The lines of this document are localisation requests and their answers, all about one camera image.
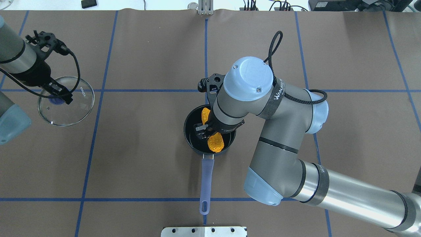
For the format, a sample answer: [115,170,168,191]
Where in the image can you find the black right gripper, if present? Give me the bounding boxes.
[194,112,245,141]

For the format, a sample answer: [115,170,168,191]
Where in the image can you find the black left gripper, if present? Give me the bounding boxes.
[16,60,74,105]

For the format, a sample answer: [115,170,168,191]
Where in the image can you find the dark blue saucepan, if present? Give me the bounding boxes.
[184,104,236,216]

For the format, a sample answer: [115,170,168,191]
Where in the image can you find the yellow toy corn cob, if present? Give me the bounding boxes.
[201,108,225,153]

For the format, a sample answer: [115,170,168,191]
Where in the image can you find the glass lid with blue knob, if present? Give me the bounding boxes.
[37,76,95,127]

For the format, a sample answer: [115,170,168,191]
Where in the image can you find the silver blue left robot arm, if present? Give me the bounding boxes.
[0,17,75,145]

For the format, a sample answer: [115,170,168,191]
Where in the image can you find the brown paper table mat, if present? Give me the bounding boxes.
[1,9,420,237]

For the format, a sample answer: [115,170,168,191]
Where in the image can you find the small black square pad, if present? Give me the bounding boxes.
[80,0,97,9]

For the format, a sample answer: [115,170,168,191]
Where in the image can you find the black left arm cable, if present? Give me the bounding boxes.
[0,46,81,99]

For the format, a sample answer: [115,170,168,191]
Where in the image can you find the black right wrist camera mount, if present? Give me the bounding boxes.
[197,73,226,103]

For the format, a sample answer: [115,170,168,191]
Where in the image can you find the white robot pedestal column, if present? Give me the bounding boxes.
[161,226,248,237]

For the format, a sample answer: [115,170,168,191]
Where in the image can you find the aluminium frame post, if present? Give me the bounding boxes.
[197,0,214,15]

